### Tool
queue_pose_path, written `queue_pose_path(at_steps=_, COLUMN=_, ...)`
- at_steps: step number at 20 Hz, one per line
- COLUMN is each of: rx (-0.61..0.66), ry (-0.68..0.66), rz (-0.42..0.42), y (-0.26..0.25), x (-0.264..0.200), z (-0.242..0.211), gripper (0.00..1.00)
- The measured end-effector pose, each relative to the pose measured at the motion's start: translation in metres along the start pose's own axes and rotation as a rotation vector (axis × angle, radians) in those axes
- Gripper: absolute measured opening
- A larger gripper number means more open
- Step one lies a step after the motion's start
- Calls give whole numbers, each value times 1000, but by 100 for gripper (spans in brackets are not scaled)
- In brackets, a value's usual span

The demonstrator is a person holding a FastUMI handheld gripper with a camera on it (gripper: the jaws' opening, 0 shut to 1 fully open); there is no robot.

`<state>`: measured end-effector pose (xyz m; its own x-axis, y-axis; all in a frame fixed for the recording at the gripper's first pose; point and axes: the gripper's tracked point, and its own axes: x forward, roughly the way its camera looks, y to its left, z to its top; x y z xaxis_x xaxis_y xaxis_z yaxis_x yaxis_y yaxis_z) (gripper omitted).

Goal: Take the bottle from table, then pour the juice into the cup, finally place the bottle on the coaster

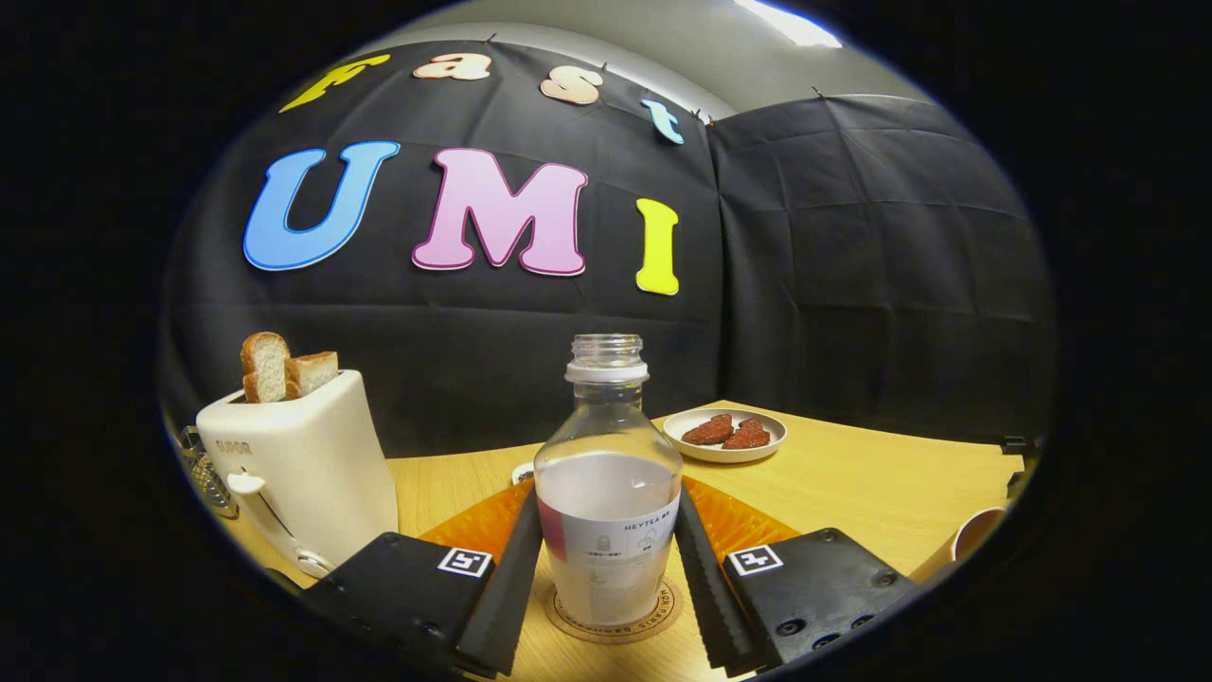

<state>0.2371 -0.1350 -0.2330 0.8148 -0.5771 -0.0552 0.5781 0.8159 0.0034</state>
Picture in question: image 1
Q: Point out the square bread slice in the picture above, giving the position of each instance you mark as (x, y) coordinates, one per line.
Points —
(314, 372)

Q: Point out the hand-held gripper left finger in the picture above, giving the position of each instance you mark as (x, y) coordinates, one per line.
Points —
(516, 597)

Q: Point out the black table clamp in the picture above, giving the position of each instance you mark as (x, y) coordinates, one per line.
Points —
(1015, 445)

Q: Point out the white round plate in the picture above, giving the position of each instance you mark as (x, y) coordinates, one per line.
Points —
(724, 455)

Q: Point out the rounded bread slice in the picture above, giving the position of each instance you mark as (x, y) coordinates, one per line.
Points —
(267, 365)

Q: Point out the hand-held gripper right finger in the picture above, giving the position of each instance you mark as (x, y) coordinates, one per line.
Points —
(710, 597)

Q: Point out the white divided condiment dish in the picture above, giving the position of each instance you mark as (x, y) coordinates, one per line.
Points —
(523, 473)

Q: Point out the round brown coaster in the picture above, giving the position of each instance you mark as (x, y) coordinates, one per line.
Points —
(615, 635)

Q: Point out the wooden table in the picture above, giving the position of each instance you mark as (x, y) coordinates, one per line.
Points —
(852, 493)

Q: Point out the clear juice bottle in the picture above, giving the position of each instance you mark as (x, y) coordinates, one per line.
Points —
(606, 530)

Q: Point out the red-brown meat piece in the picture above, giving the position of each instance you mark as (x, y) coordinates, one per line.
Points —
(748, 436)
(707, 431)

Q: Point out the white toaster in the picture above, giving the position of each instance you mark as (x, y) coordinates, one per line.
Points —
(312, 474)

